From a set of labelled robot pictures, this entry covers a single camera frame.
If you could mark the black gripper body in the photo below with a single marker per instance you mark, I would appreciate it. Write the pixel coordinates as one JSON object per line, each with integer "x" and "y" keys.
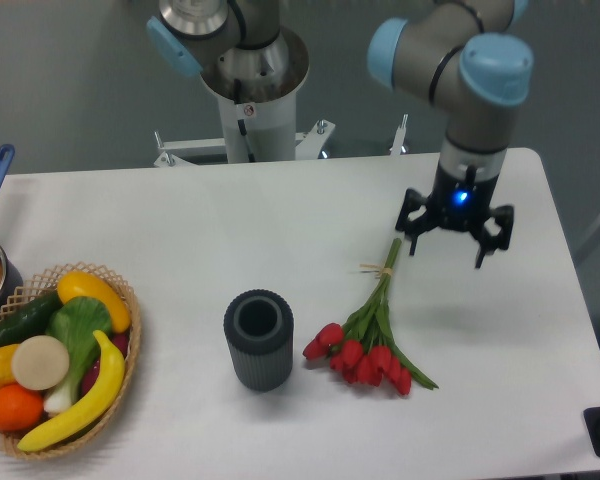
{"x": 457, "y": 205}

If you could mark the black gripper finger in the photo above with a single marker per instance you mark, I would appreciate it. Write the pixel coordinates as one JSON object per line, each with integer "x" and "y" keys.
{"x": 415, "y": 218}
{"x": 494, "y": 232}

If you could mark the red tulip bouquet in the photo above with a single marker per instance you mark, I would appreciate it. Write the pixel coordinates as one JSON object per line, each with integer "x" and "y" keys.
{"x": 363, "y": 349}

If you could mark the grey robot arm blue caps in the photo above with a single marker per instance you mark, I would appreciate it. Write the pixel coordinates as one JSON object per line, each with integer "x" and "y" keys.
{"x": 459, "y": 59}

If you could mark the dark grey ribbed vase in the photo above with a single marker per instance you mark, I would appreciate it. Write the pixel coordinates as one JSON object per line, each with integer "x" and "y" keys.
{"x": 259, "y": 327}

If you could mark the red vegetable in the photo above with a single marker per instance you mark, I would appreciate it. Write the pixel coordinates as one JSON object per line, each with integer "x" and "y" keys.
{"x": 121, "y": 341}

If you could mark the yellow squash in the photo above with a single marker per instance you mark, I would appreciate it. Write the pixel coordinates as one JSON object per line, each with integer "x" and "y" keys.
{"x": 82, "y": 284}

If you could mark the green bok choy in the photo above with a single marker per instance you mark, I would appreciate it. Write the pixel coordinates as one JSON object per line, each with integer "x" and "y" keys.
{"x": 73, "y": 325}

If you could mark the yellow banana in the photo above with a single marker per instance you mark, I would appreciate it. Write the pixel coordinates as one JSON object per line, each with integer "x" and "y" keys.
{"x": 86, "y": 410}

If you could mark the dark green cucumber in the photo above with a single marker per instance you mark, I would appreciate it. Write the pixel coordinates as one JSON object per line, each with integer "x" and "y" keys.
{"x": 30, "y": 320}

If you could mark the orange fruit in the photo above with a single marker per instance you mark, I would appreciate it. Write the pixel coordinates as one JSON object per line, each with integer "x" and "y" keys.
{"x": 20, "y": 408}

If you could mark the woven wicker basket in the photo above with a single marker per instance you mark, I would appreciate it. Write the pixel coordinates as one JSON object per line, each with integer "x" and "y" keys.
{"x": 39, "y": 285}

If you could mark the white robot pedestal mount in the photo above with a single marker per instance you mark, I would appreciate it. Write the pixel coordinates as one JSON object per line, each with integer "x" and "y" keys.
{"x": 252, "y": 133}

